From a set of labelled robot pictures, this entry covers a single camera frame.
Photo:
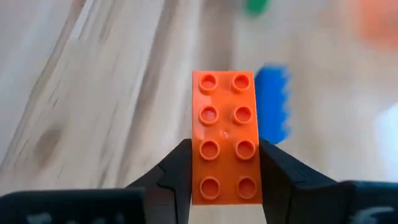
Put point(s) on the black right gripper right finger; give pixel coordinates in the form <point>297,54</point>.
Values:
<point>289,193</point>

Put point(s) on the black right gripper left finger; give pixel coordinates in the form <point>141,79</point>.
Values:
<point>172,186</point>

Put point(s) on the orange toy brick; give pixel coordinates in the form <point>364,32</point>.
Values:
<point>225,133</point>

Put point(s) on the blue toy brick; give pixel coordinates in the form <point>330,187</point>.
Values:
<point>272,102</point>

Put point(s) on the green toy brick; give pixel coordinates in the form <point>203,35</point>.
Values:
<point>256,6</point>

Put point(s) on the orange translucent plastic bin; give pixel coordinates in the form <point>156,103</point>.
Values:
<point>377,21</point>

